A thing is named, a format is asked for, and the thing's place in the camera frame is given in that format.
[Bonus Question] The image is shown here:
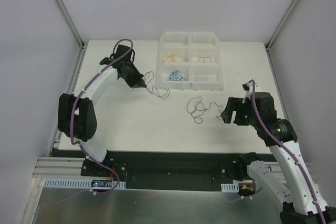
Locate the dark purple wire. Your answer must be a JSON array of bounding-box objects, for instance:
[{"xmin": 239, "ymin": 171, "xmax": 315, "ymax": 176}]
[
  {"xmin": 143, "ymin": 71, "xmax": 171, "ymax": 99},
  {"xmin": 185, "ymin": 95, "xmax": 225, "ymax": 125}
]

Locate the blue wire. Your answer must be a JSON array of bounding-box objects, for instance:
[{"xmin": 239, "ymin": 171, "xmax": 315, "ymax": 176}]
[{"xmin": 167, "ymin": 70, "xmax": 186, "ymax": 82}]

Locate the orange wire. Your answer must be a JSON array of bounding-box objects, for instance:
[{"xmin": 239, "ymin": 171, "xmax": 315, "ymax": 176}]
[{"xmin": 162, "ymin": 54, "xmax": 188, "ymax": 62}]

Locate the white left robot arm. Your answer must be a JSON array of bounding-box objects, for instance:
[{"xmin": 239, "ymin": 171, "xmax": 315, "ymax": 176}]
[{"xmin": 57, "ymin": 42, "xmax": 146, "ymax": 176}]

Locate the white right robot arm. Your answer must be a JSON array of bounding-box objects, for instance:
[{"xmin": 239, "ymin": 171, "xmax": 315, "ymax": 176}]
[{"xmin": 221, "ymin": 92, "xmax": 335, "ymax": 223}]

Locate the white plastic compartment tray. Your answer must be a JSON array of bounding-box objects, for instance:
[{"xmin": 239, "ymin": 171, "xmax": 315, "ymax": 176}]
[{"xmin": 155, "ymin": 32, "xmax": 225, "ymax": 91}]

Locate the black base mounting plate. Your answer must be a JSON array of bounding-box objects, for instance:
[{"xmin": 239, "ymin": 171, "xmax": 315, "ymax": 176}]
[{"xmin": 80, "ymin": 151, "xmax": 249, "ymax": 191}]

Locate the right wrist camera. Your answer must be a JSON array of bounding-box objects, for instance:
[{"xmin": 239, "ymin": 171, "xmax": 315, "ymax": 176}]
[{"xmin": 242, "ymin": 82, "xmax": 262, "ymax": 94}]

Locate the right white cable duct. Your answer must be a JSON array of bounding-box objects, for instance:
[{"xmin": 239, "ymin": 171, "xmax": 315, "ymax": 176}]
[{"xmin": 220, "ymin": 183, "xmax": 239, "ymax": 193}]

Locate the white cable duct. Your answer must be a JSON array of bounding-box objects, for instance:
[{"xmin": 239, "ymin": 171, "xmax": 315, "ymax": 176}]
[
  {"xmin": 44, "ymin": 178, "xmax": 126, "ymax": 190},
  {"xmin": 220, "ymin": 183, "xmax": 239, "ymax": 193}
]

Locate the left aluminium frame post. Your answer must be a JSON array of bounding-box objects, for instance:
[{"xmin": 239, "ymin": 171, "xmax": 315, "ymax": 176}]
[{"xmin": 40, "ymin": 0, "xmax": 87, "ymax": 49}]

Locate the aluminium frame post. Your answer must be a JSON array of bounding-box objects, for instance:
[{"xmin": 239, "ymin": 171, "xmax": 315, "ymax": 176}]
[
  {"xmin": 265, "ymin": 0, "xmax": 318, "ymax": 50},
  {"xmin": 40, "ymin": 0, "xmax": 87, "ymax": 49}
]

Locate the aluminium front rail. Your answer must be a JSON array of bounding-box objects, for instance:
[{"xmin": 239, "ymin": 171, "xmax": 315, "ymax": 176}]
[{"xmin": 33, "ymin": 157, "xmax": 318, "ymax": 184}]

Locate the left white cable duct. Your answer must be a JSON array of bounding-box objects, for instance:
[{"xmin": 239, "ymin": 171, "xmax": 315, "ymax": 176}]
[{"xmin": 44, "ymin": 178, "xmax": 126, "ymax": 190}]

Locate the right aluminium frame post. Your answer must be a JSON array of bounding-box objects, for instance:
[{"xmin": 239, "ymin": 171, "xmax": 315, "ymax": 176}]
[{"xmin": 265, "ymin": 0, "xmax": 318, "ymax": 50}]

